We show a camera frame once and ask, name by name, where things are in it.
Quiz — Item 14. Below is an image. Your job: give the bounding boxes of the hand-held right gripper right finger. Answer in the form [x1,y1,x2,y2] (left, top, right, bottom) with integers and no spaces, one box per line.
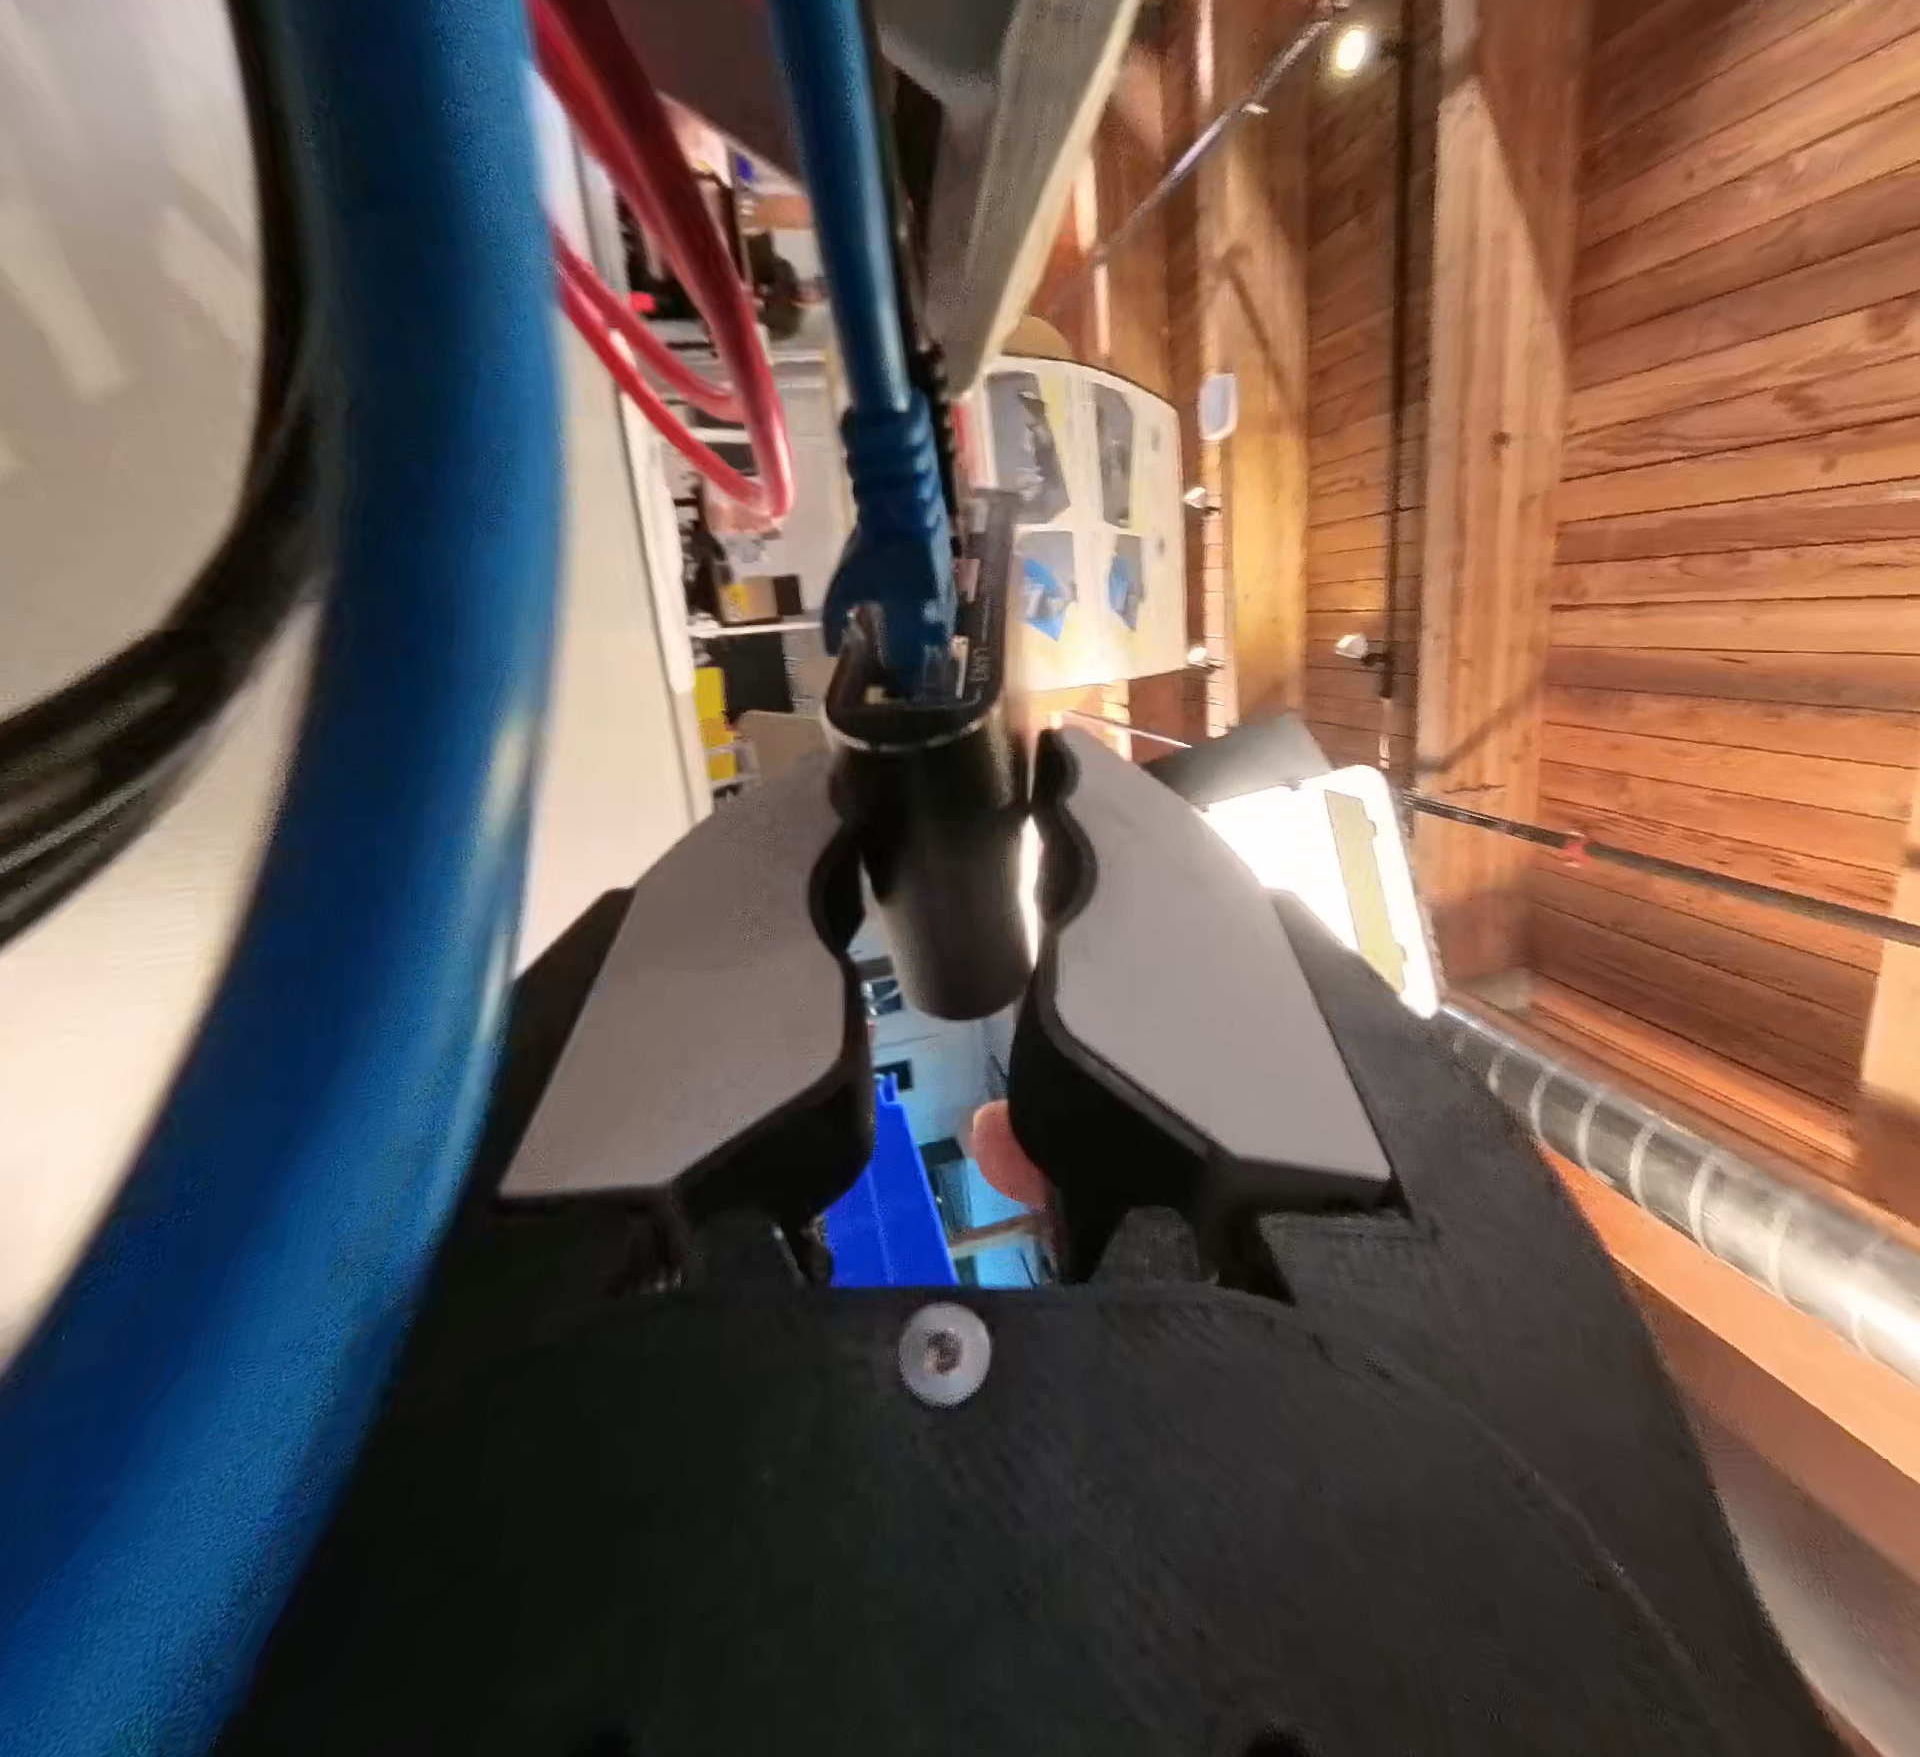
[1005,729,1398,1272]

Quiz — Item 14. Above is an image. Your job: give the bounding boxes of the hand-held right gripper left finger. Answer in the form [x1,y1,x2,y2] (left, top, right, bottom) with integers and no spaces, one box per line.
[498,745,880,1258]

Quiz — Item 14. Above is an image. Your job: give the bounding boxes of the black ethernet splitter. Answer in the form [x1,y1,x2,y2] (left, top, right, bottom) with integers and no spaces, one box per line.
[823,601,1053,1025]

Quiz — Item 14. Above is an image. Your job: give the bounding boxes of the red ethernet cable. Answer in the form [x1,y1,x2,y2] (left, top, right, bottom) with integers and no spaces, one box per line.
[502,0,796,532]

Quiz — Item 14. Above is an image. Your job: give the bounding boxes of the blue ethernet cable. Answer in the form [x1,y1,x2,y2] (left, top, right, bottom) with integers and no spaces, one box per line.
[0,0,962,1757]

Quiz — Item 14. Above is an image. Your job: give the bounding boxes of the person's left hand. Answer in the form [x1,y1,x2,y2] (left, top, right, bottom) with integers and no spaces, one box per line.
[966,1099,1059,1211]

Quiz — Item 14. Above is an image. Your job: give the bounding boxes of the white ceiling light panel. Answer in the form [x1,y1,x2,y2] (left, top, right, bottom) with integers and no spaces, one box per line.
[1200,764,1442,1025]

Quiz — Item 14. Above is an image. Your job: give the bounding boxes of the thin metal conduit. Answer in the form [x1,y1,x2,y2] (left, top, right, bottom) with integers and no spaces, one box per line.
[1086,0,1503,267]

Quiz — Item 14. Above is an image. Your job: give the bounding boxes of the blue plastic bin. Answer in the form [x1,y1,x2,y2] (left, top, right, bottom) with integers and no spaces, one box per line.
[823,1060,962,1292]

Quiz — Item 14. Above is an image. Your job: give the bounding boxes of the cluttered storage shelf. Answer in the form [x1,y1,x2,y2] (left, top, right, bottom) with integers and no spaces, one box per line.
[621,129,835,799]

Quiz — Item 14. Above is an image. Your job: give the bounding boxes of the shiny metal pipe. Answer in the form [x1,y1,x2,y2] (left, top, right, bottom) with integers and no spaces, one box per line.
[1439,998,1920,1393]

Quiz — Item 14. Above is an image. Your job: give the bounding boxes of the black vertical pipe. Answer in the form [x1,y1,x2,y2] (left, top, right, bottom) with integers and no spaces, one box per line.
[1379,0,1420,709]

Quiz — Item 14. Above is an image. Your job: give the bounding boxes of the thin black rod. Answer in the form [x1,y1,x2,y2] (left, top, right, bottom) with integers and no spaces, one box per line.
[1401,789,1920,953]

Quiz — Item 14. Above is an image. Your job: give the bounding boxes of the wall poster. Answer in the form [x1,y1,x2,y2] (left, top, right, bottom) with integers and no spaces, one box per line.
[974,354,1187,694]

